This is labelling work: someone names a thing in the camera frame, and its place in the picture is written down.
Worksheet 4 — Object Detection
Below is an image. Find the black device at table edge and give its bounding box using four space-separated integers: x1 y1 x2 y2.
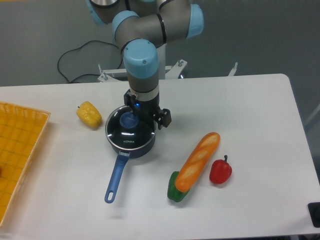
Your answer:
307 202 320 228

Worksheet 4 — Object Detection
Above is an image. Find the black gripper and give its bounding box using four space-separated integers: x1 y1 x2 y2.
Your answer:
123 89 172 130

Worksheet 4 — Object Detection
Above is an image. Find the glass pot lid blue knob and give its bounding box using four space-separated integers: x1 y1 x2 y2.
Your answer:
105 104 157 151

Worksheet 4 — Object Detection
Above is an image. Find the yellow toy bell pepper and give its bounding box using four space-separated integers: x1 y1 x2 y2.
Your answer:
76 101 103 129

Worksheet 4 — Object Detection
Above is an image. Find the black cable on floor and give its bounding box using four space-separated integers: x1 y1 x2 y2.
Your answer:
57 40 123 84

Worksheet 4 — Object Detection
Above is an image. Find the toy baguette bread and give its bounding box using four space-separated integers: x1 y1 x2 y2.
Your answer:
175 132 221 193

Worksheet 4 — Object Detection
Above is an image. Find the yellow plastic basket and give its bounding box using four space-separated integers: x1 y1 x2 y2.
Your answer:
0 102 51 226

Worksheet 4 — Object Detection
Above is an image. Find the blue saucepan with handle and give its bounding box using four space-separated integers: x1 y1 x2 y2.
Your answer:
104 137 156 204

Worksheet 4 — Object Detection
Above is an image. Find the green toy bell pepper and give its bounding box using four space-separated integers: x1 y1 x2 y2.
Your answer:
167 171 189 203

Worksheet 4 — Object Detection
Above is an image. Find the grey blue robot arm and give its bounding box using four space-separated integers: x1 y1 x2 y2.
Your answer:
86 0 204 129

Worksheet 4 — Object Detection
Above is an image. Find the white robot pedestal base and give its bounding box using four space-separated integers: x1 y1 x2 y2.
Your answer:
96 42 239 83

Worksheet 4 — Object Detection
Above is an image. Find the red toy bell pepper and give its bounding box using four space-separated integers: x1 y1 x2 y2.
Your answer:
209 155 233 185

